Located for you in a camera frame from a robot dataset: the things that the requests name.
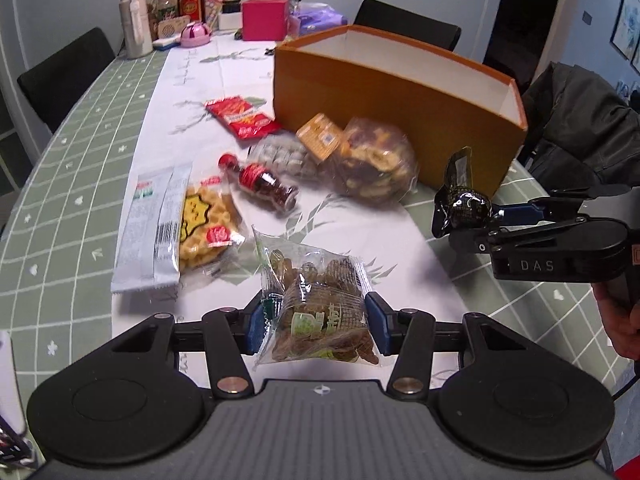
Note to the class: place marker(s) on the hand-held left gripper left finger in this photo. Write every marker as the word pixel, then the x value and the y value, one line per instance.
pixel 255 327

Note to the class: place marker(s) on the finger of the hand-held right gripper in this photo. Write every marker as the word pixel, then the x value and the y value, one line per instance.
pixel 525 212
pixel 480 240

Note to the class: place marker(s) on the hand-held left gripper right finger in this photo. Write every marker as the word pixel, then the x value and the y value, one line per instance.
pixel 377 325

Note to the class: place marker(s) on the black candy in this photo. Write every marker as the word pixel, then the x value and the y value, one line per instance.
pixel 465 207

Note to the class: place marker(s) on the clear green-label snack packet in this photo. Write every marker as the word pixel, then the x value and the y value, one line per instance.
pixel 320 305

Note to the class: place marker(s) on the orange cardboard box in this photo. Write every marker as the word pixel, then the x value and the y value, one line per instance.
pixel 380 100

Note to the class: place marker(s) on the clear packet of white candies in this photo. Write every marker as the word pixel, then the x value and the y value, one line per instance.
pixel 285 157

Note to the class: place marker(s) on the person's right hand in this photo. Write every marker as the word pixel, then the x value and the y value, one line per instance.
pixel 625 330

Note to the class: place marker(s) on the white printed table runner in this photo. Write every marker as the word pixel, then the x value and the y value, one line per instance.
pixel 350 240

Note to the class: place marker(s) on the dark jacket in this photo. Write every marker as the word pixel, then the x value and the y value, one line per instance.
pixel 585 120

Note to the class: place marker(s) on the yellow waffle packet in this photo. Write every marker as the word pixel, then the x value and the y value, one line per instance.
pixel 205 220

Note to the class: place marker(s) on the clear bag of mixed nuts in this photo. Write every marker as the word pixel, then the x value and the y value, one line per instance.
pixel 370 160

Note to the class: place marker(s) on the small red-capped bottle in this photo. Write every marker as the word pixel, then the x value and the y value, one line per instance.
pixel 260 185

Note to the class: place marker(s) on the long white snack packet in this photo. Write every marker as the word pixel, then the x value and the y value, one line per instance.
pixel 145 230

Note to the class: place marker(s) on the small orange snack packet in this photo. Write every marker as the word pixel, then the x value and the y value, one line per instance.
pixel 320 135

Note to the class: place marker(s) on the red snack packet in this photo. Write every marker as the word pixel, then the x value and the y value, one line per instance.
pixel 242 117

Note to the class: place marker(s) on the black chair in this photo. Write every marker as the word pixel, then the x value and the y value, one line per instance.
pixel 400 17
pixel 65 75

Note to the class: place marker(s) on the green checked tablecloth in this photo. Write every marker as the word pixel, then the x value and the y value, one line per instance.
pixel 75 160

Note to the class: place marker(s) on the purple tissue pack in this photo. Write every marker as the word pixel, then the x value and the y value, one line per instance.
pixel 320 17

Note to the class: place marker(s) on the blue and white sponge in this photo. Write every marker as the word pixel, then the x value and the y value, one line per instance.
pixel 166 44

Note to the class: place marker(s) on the pink round container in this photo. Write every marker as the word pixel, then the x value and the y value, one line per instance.
pixel 195 35

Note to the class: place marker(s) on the pink box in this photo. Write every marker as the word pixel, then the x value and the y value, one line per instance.
pixel 265 20

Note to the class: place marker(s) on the white box with black top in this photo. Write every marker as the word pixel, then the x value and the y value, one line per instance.
pixel 230 17

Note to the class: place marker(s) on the small wooden radio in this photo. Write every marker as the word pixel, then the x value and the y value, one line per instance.
pixel 172 27

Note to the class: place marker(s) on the white water bottle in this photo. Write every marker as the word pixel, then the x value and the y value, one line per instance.
pixel 135 25

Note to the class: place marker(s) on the clear plastic bottle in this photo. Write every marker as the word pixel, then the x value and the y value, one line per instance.
pixel 165 5

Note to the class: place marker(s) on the wall switch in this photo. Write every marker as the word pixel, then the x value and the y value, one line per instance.
pixel 587 17

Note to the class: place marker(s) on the framed wall picture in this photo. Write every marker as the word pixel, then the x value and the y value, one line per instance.
pixel 625 25

